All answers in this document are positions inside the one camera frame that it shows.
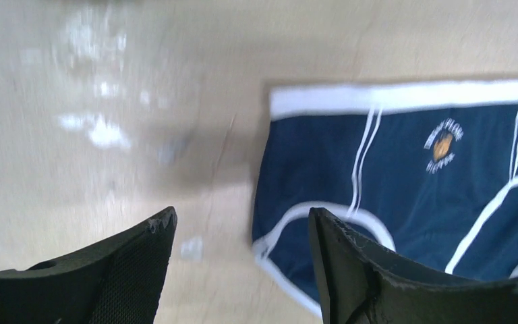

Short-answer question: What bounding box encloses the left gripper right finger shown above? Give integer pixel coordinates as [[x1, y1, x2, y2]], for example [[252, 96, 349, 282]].
[[308, 208, 518, 323]]

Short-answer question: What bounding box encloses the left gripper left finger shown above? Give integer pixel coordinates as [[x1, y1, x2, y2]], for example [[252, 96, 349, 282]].
[[0, 207, 177, 323]]

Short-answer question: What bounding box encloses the navy white underwear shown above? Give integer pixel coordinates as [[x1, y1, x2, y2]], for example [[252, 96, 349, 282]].
[[252, 80, 518, 317]]

